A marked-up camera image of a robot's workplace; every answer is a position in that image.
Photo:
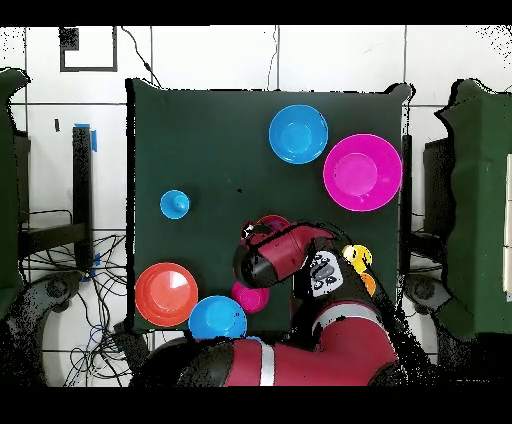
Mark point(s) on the small red plastic bowl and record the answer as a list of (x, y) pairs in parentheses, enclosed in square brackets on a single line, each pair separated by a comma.
[(276, 220)]

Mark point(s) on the small magenta plastic bowl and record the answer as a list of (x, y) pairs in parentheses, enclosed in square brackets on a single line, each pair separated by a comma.
[(252, 300)]

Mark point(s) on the blue plastic bowl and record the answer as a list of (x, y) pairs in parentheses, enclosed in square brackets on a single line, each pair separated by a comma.
[(216, 318), (298, 134)]

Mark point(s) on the large orange-red plastic bowl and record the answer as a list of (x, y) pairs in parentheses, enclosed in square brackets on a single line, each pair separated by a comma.
[(166, 294)]

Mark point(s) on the orange plastic cup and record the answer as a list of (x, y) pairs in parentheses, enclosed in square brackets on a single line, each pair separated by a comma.
[(370, 284)]

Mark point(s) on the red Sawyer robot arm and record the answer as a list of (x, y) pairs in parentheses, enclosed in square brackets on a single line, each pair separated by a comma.
[(320, 356)]

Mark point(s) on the dark green table cloth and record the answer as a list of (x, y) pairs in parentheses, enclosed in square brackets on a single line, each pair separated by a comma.
[(224, 152)]

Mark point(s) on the blue plastic cup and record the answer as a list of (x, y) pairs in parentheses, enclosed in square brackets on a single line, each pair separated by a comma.
[(174, 204)]

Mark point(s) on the yellow plastic cup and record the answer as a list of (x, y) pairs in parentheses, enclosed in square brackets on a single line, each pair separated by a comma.
[(360, 256)]

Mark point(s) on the large pink plastic bowl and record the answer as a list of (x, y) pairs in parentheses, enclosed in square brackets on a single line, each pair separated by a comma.
[(362, 172)]

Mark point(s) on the blue tape strip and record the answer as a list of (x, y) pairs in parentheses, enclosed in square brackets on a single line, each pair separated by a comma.
[(94, 142)]

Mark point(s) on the black power adapter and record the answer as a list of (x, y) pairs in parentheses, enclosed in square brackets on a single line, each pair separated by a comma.
[(130, 340)]

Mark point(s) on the grey stand base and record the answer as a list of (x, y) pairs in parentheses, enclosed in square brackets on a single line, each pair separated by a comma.
[(424, 290), (56, 288)]

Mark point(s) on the green-clothed side table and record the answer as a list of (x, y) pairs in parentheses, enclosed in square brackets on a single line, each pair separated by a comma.
[(8, 180), (480, 200)]

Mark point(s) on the black square floor frame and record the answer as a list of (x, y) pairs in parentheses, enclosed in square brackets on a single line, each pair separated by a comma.
[(68, 40)]

